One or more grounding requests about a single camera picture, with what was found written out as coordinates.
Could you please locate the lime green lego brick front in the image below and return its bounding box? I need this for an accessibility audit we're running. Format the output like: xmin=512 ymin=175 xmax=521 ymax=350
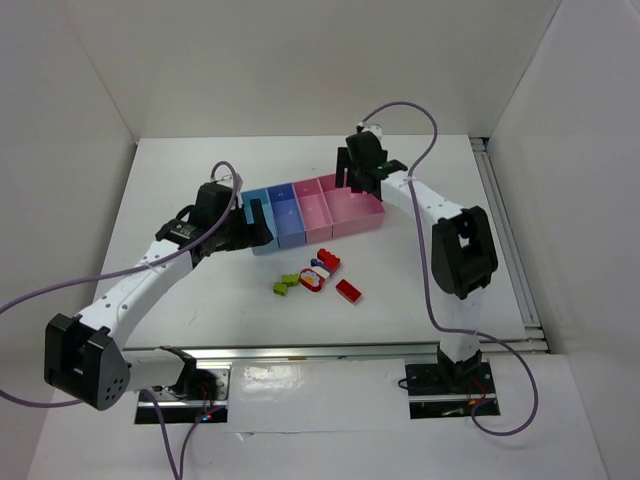
xmin=273 ymin=282 xmax=291 ymax=296

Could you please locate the lime green lego brick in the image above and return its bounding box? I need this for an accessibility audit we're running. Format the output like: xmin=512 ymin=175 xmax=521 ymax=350
xmin=281 ymin=273 xmax=300 ymax=287
xmin=273 ymin=282 xmax=291 ymax=296

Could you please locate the red flower printed lego piece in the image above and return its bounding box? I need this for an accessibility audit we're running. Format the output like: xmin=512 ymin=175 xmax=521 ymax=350
xmin=299 ymin=268 xmax=325 ymax=292

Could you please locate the white lego brick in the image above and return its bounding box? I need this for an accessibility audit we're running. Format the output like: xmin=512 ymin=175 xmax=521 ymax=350
xmin=319 ymin=264 xmax=335 ymax=278

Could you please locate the red stepped lego brick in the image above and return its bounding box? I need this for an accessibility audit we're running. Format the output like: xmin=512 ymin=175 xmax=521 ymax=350
xmin=316 ymin=248 xmax=341 ymax=274

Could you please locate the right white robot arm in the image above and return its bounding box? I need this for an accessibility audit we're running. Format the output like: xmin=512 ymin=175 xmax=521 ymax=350
xmin=336 ymin=125 xmax=498 ymax=393

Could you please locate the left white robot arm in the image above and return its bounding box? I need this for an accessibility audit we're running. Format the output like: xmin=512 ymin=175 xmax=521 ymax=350
xmin=44 ymin=182 xmax=273 ymax=411

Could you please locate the light blue plastic bin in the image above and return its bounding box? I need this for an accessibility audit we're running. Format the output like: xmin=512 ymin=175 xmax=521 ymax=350
xmin=241 ymin=188 xmax=278 ymax=256

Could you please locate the large pink plastic bin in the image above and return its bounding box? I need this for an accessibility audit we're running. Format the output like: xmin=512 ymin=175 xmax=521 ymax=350
xmin=318 ymin=174 xmax=385 ymax=238

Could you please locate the dark blue plastic bin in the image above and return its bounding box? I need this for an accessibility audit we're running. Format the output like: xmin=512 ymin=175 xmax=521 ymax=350
xmin=267 ymin=183 xmax=306 ymax=249

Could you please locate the small pink plastic bin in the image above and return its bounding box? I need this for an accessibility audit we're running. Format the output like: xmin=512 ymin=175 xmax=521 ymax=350
xmin=293 ymin=178 xmax=333 ymax=244

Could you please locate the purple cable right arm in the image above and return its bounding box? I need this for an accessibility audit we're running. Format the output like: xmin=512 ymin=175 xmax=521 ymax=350
xmin=360 ymin=101 xmax=540 ymax=438

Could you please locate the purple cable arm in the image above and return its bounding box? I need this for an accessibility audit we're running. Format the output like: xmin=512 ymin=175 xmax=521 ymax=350
xmin=360 ymin=101 xmax=540 ymax=438
xmin=0 ymin=160 xmax=245 ymax=480

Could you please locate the aluminium rail front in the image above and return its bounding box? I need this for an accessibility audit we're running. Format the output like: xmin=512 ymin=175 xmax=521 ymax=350
xmin=79 ymin=341 xmax=549 ymax=365

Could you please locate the aluminium rail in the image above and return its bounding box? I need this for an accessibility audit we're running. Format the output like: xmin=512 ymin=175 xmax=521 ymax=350
xmin=469 ymin=137 xmax=546 ymax=343
xmin=79 ymin=341 xmax=549 ymax=365

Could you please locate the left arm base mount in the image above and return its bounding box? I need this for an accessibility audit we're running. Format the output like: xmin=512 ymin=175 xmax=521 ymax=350
xmin=150 ymin=362 xmax=231 ymax=425

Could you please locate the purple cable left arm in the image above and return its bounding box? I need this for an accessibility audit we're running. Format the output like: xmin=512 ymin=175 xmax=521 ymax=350
xmin=0 ymin=160 xmax=245 ymax=480

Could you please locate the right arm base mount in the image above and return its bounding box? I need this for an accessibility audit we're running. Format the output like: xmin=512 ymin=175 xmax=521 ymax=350
xmin=397 ymin=362 xmax=500 ymax=420

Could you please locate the aluminium rail right side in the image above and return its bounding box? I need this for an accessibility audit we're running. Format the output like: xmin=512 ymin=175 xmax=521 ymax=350
xmin=469 ymin=137 xmax=546 ymax=343

